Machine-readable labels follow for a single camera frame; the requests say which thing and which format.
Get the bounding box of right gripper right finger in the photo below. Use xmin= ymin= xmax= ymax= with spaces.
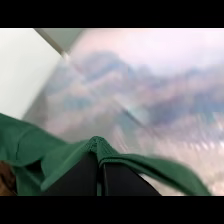
xmin=102 ymin=162 xmax=162 ymax=197

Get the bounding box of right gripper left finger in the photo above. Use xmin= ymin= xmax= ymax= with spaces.
xmin=42 ymin=151 xmax=100 ymax=197

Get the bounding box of green T-shirt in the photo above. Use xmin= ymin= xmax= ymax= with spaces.
xmin=0 ymin=112 xmax=212 ymax=197

